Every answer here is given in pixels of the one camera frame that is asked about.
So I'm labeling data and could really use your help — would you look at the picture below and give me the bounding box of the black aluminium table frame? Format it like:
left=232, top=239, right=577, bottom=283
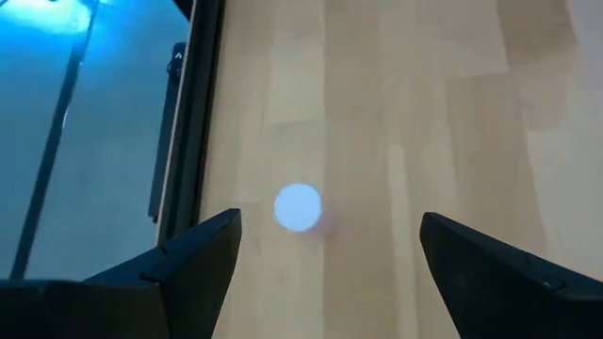
left=155, top=0, right=227, bottom=246

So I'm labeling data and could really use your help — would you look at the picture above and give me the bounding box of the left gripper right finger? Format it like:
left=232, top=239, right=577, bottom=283
left=418, top=211, right=566, bottom=339

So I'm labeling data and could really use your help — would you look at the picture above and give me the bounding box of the small pink medicine bottle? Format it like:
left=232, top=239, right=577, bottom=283
left=272, top=182, right=338, bottom=239

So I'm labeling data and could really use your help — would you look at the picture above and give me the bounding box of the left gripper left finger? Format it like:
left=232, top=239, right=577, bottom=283
left=140, top=208, right=243, bottom=339

